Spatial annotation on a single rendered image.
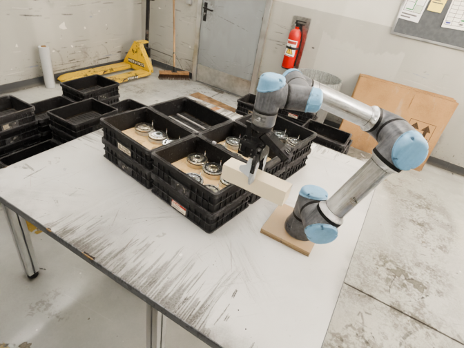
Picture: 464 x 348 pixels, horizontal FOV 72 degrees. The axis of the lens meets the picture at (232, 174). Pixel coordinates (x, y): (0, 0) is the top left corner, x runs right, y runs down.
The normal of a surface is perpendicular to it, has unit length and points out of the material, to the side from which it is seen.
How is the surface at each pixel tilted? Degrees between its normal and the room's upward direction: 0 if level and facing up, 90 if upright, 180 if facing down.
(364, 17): 90
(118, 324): 0
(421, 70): 90
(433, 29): 90
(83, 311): 0
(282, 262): 0
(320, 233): 98
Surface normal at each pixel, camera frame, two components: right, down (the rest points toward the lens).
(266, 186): -0.50, 0.43
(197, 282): 0.15, -0.81
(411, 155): 0.10, 0.48
